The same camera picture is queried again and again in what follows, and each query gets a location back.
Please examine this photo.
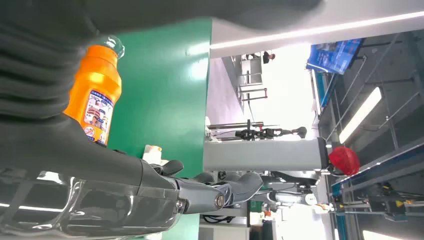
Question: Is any white lifting stand machine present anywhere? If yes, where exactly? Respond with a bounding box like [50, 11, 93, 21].
[202, 137, 330, 173]

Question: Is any black tripod rig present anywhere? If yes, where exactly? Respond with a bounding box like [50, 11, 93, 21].
[205, 118, 308, 143]

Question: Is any metal cart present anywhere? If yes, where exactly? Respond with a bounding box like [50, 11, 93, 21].
[236, 54, 269, 102]

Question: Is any person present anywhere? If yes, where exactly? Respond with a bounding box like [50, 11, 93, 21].
[262, 50, 277, 65]

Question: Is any white light strip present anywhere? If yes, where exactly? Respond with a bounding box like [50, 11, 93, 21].
[209, 10, 424, 51]

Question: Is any blue poster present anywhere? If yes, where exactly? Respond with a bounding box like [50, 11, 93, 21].
[305, 38, 365, 76]

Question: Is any ceiling light panel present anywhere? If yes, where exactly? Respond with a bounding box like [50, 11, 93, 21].
[361, 229, 412, 240]
[337, 86, 384, 145]

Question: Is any black floor cable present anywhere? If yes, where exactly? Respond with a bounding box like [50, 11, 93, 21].
[201, 214, 237, 225]

